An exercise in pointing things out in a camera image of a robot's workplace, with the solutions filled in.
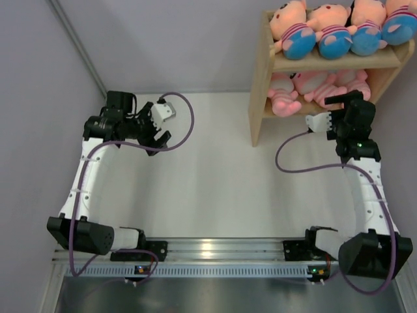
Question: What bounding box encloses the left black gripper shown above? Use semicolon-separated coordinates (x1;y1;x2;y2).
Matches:
122;102;170;156

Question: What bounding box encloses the pink striped plush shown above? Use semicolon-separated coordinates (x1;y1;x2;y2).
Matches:
335;69;371;100
290;70;347;108
267;72;302;117

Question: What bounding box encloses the boy doll shelved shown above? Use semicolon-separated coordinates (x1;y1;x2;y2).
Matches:
308;4;357;60
269;1;317;60

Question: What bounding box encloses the boy doll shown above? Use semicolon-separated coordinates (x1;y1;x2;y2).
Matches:
382;0;416;46

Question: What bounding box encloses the boy doll back corner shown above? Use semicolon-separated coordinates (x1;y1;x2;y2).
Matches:
349;0;387;57

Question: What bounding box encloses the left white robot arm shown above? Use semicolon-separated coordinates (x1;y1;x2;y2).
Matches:
47;91;176;261

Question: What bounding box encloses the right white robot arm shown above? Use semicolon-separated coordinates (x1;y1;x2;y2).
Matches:
304;90;413;279

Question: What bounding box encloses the wooden two-tier shelf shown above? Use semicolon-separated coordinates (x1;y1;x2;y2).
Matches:
248;10;416;147

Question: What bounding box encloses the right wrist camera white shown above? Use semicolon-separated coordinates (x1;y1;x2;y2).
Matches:
306;112;332;133

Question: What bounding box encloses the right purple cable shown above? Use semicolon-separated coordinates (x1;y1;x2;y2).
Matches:
275;130;398;297

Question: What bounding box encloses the purple cable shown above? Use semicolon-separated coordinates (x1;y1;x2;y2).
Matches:
68;92;195;286
275;130;398;297

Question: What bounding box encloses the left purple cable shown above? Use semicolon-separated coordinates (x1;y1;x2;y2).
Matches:
68;92;195;286

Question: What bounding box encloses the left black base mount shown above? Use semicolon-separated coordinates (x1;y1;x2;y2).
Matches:
110;241;168;262

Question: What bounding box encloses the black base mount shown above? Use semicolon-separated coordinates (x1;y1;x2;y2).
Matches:
110;241;168;262
283;240;336;261

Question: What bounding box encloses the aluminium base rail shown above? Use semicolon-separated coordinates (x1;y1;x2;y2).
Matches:
52;235;339;285

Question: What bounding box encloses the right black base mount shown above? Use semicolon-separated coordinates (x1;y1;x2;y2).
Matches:
283;240;336;261

